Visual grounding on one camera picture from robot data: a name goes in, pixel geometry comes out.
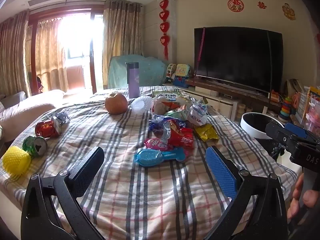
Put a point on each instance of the teal covered furniture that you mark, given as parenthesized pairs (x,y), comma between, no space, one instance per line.
(150,70)

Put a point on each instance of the green milk carton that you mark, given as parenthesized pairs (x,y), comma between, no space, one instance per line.
(178,111)

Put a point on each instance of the apple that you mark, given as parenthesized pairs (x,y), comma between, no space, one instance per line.
(116,103)

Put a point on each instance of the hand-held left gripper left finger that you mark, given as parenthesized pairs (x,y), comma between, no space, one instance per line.
(86,172)

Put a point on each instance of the crushed red can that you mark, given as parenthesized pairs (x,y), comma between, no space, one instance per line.
(45,128)

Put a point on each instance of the wooden balcony door frame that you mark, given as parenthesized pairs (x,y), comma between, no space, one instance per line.
(93,67)

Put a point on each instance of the clear blue plastic wrapper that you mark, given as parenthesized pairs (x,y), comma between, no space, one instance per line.
(157,125)

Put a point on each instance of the red snack packet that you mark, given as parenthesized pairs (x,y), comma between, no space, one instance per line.
(183,138)

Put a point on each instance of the gold snack packet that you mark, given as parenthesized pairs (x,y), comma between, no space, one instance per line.
(206,132)

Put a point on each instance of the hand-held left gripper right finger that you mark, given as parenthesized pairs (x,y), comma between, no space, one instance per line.
(221,172)

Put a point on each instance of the brown paper bag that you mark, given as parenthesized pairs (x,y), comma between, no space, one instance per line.
(293,87)

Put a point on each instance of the sheer yellow curtain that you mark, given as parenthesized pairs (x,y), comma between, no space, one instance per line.
(50,55)

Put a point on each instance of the white plastic bag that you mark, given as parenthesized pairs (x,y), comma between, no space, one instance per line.
(197,116)

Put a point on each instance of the white television cabinet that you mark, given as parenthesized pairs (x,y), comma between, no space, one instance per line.
(225,106)

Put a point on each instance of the orange plastic toy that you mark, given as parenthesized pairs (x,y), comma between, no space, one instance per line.
(296,102)

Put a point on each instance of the black television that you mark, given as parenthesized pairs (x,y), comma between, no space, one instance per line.
(237,57)

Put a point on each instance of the purple thermos bottle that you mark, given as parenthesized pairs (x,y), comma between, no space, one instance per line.
(133,82)

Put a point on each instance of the crushed green can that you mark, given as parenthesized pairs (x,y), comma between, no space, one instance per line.
(30,145)

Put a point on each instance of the toy cash register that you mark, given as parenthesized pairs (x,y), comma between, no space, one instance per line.
(182,72)

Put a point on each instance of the blue plastic packet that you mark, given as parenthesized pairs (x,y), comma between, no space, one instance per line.
(150,157)

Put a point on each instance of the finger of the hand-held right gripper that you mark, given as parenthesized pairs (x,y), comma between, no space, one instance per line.
(296,130)
(275,131)

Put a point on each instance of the white wheel toy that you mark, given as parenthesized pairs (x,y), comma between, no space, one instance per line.
(170,71)

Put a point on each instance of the round red wall sticker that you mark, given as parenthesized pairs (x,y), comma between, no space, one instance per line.
(235,5)

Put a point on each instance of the white foam fruit net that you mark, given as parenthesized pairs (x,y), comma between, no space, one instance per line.
(142,103)

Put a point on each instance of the yellow foam fruit net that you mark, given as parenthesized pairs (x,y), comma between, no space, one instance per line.
(15,160)

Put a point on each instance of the beige patterned curtain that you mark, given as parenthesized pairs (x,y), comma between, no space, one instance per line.
(12,55)
(122,35)

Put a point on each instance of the pink snack packet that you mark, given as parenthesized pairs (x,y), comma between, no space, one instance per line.
(155,143)

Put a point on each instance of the cartoon figure wall sticker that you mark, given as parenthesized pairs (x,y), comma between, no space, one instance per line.
(289,11)

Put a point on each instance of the clear plastic storage box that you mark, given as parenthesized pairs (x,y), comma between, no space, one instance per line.
(315,115)

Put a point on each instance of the person's right hand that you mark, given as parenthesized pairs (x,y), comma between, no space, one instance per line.
(310,198)

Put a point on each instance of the silver wrapper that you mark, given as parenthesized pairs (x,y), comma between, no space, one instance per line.
(62,117)

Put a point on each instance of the white bin with black liner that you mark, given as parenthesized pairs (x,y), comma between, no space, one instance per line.
(246,130)

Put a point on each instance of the red heart wall hanging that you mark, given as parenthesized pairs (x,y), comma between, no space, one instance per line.
(164,15)

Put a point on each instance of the stack of round yellow containers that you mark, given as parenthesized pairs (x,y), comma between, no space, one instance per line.
(241,110)

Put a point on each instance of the orange toy telephone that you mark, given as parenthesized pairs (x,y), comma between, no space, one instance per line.
(274,96)

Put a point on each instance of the red character wall sticker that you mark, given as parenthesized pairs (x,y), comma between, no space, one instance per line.
(261,5)

